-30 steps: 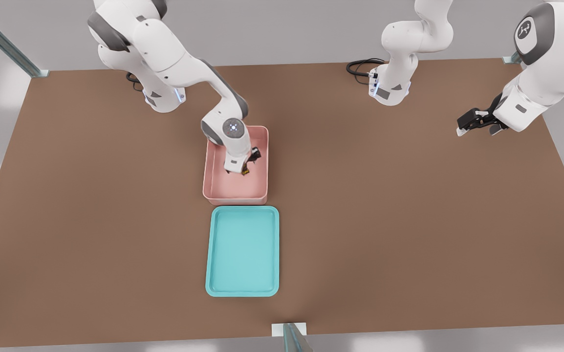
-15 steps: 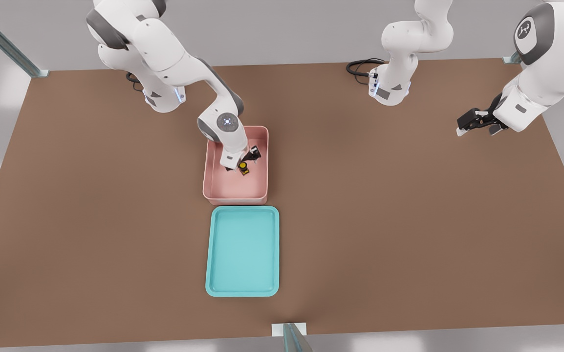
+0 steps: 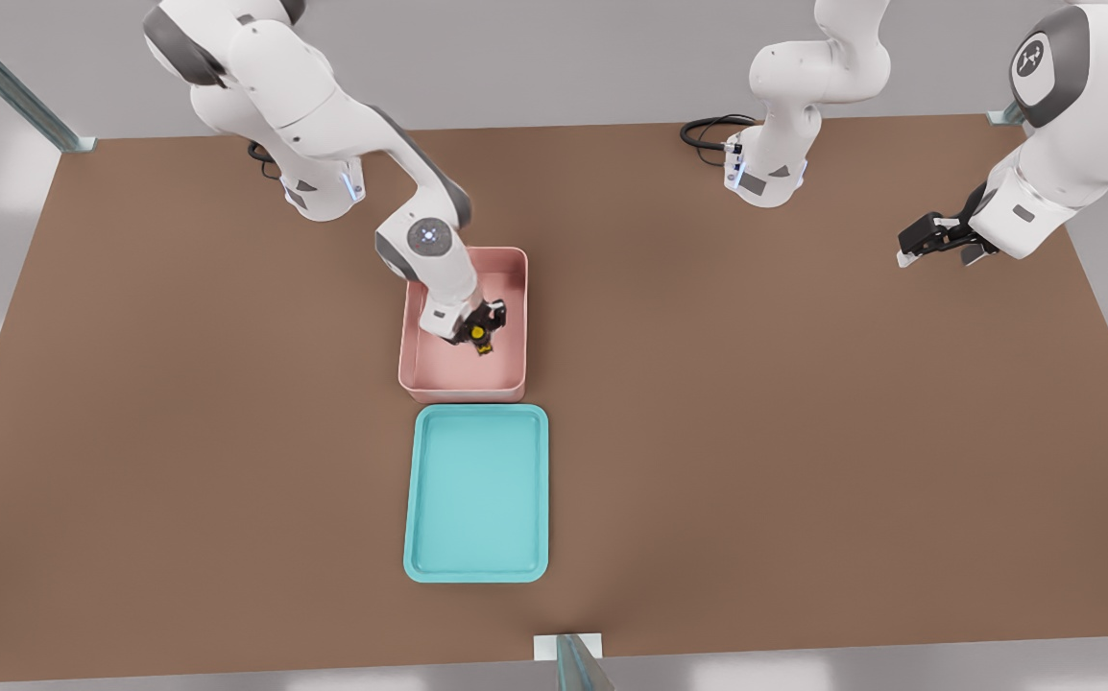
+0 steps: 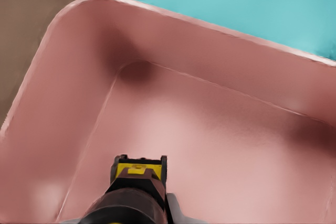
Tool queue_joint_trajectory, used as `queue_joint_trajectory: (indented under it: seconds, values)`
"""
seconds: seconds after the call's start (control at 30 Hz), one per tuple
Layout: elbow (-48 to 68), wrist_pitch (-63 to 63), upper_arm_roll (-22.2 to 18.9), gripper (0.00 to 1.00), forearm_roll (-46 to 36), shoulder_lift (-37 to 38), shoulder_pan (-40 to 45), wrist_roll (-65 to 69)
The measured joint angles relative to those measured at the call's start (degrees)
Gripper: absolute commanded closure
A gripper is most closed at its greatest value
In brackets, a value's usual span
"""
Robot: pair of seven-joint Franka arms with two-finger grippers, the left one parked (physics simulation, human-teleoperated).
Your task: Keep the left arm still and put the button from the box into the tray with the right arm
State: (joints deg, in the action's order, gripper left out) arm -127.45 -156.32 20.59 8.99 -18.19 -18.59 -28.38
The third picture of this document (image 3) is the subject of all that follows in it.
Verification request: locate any pale blue-green tray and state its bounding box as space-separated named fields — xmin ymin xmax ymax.
xmin=403 ymin=404 xmax=550 ymax=584

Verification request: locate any pink rectangular box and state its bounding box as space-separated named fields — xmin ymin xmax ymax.
xmin=397 ymin=247 xmax=528 ymax=404

